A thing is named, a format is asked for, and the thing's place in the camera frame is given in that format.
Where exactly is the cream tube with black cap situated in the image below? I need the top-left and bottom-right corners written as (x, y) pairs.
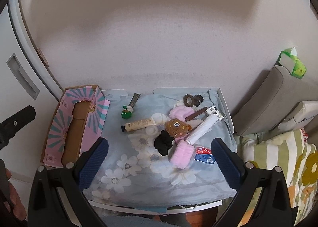
top-left (121, 118), bottom-right (156, 133)

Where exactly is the grey sofa cushion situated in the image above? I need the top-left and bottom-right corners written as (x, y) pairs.
top-left (232, 65), bottom-right (308, 136)

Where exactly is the white cable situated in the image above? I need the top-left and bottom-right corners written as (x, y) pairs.
top-left (179, 203), bottom-right (199, 211)

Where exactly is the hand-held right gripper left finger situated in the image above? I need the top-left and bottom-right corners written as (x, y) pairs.
top-left (28, 138), bottom-right (109, 227)

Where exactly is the black scrunchie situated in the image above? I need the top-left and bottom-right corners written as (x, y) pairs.
top-left (154, 130), bottom-right (174, 156)

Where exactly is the white cushion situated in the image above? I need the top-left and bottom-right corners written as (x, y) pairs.
top-left (278, 100), bottom-right (318, 132)

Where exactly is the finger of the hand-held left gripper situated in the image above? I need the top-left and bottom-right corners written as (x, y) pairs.
top-left (0, 105), bottom-right (35, 150)

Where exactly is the white patterned small box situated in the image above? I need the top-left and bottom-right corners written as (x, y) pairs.
top-left (204, 105), bottom-right (224, 122)

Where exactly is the person's left hand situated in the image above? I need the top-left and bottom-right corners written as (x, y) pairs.
top-left (5, 169), bottom-right (26, 221)

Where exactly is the white folding umbrella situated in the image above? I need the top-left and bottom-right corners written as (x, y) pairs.
top-left (186, 114), bottom-right (215, 145)

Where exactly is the grey recessed door handle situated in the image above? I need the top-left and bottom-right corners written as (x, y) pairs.
top-left (6, 53), bottom-right (40, 101)

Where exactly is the brown stick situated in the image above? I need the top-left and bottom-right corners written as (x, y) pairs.
top-left (184, 107), bottom-right (208, 122)

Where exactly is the green round toy bottle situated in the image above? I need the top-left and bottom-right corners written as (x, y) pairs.
top-left (121, 106), bottom-right (134, 119)

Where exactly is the green tissue pack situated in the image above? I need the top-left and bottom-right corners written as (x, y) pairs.
top-left (278, 46), bottom-right (307, 78)

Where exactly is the tan door latch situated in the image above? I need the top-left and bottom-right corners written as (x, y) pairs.
top-left (37, 49), bottom-right (48, 65)

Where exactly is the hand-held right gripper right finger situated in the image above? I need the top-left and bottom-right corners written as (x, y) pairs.
top-left (211, 138), bottom-right (299, 227)

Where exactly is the striped floral pillow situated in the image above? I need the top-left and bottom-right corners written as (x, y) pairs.
top-left (240, 129), bottom-right (318, 225)

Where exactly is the pink striped cardboard box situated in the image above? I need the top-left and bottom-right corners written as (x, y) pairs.
top-left (40, 85), bottom-right (110, 169)

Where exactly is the light blue floral blanket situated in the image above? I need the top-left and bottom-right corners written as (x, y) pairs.
top-left (83, 90), bottom-right (238, 208)

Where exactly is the pink fluffy headband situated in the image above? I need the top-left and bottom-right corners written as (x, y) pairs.
top-left (170, 140), bottom-right (194, 170)

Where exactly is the brown bear plush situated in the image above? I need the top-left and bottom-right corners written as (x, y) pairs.
top-left (164, 118), bottom-right (192, 138)

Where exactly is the brown flat hair clip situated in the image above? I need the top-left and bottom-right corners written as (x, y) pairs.
top-left (129, 93), bottom-right (141, 106)

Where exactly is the white cabinet door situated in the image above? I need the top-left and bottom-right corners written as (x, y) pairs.
top-left (0, 0), bottom-right (64, 183)

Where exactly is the blue and red packet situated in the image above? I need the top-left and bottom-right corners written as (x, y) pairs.
top-left (194, 146), bottom-right (215, 165)

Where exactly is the small pink fluffy scrunchie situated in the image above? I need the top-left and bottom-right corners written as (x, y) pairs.
top-left (169, 107), bottom-right (192, 122)

